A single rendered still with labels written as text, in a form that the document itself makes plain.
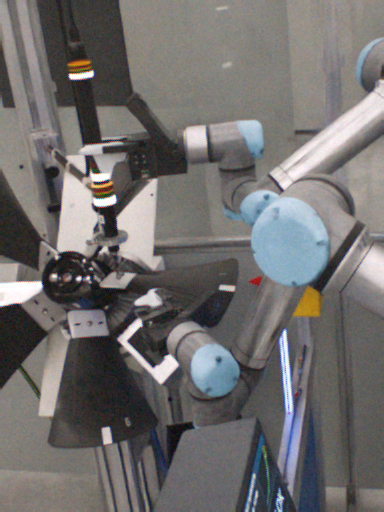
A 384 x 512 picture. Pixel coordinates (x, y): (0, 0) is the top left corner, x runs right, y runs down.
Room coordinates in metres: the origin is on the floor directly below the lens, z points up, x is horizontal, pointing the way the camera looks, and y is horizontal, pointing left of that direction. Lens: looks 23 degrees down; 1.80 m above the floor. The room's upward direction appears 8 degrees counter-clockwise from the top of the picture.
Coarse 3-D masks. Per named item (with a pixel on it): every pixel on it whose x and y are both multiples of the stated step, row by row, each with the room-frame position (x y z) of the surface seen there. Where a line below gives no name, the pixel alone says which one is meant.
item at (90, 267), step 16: (64, 256) 1.44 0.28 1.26; (80, 256) 1.43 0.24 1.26; (48, 272) 1.43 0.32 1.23; (64, 272) 1.42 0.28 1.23; (80, 272) 1.41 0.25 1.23; (96, 272) 1.41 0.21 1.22; (48, 288) 1.40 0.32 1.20; (64, 288) 1.39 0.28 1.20; (80, 288) 1.39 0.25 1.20; (96, 288) 1.40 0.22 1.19; (64, 304) 1.37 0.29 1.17; (80, 304) 1.39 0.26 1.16; (96, 304) 1.45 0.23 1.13; (112, 304) 1.45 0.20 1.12
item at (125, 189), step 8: (120, 168) 1.65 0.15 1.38; (128, 168) 1.61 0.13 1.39; (112, 176) 1.66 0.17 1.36; (120, 176) 1.62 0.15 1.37; (128, 176) 1.58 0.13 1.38; (144, 176) 1.53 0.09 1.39; (120, 184) 1.58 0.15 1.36; (128, 184) 1.55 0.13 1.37; (136, 184) 1.53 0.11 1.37; (144, 184) 1.51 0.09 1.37; (120, 192) 1.55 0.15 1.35; (128, 192) 1.52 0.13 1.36; (136, 192) 1.50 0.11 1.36; (120, 200) 1.52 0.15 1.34; (128, 200) 1.50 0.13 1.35; (120, 208) 1.50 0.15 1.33; (96, 224) 1.55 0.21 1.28; (96, 232) 1.53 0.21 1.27
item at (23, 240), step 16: (0, 176) 1.61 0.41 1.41; (0, 192) 1.60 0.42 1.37; (0, 208) 1.59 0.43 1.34; (16, 208) 1.56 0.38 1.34; (0, 224) 1.59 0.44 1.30; (16, 224) 1.56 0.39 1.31; (32, 224) 1.53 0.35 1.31; (0, 240) 1.60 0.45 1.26; (16, 240) 1.56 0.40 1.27; (32, 240) 1.52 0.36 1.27; (16, 256) 1.57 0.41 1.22; (32, 256) 1.54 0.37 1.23
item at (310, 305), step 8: (312, 288) 1.53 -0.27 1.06; (304, 296) 1.54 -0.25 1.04; (312, 296) 1.53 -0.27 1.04; (320, 296) 1.56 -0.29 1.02; (304, 304) 1.54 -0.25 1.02; (312, 304) 1.53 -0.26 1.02; (320, 304) 1.54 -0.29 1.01; (296, 312) 1.54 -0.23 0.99; (304, 312) 1.54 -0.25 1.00; (312, 312) 1.53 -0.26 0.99; (320, 312) 1.53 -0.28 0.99
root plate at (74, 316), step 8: (72, 312) 1.39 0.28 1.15; (80, 312) 1.40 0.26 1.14; (88, 312) 1.41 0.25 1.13; (96, 312) 1.42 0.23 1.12; (72, 320) 1.38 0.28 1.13; (80, 320) 1.39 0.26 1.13; (88, 320) 1.40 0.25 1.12; (96, 320) 1.41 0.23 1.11; (104, 320) 1.42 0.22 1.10; (72, 328) 1.36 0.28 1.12; (80, 328) 1.38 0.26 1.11; (88, 328) 1.38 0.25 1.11; (96, 328) 1.39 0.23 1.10; (104, 328) 1.40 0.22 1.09; (72, 336) 1.35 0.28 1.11; (80, 336) 1.36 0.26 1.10; (88, 336) 1.37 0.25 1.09
